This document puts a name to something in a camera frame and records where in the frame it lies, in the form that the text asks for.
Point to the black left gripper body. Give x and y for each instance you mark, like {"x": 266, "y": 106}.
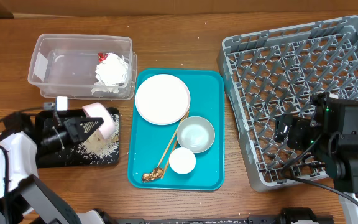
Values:
{"x": 56, "y": 140}

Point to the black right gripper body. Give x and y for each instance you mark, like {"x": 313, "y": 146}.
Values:
{"x": 282, "y": 128}

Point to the pile of white rice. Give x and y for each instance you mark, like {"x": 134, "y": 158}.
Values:
{"x": 96, "y": 146}

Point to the white tissue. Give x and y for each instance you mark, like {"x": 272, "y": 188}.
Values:
{"x": 110, "y": 74}

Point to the red snack wrapper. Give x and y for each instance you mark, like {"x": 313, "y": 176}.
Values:
{"x": 102, "y": 56}

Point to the grey-white bowl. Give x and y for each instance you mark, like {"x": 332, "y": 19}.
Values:
{"x": 196, "y": 134}

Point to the cream white cup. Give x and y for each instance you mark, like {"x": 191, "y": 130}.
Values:
{"x": 182, "y": 161}

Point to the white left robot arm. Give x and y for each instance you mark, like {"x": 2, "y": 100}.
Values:
{"x": 26, "y": 140}

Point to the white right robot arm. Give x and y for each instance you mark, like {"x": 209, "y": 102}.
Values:
{"x": 331, "y": 137}

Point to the black food waste tray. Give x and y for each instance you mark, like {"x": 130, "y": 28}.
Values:
{"x": 69, "y": 156}

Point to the clear plastic waste bin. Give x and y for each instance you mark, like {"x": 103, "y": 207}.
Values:
{"x": 65, "y": 65}

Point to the grey dishwasher rack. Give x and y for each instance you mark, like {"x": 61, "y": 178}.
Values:
{"x": 272, "y": 72}

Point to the large white plate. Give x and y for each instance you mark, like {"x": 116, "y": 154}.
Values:
{"x": 162, "y": 99}

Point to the brown food scrap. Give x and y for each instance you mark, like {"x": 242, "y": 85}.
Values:
{"x": 157, "y": 173}

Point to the teal serving tray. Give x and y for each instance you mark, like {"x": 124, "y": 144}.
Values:
{"x": 148, "y": 141}

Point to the wooden chopstick left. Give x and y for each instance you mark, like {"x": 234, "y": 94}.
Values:
{"x": 172, "y": 138}

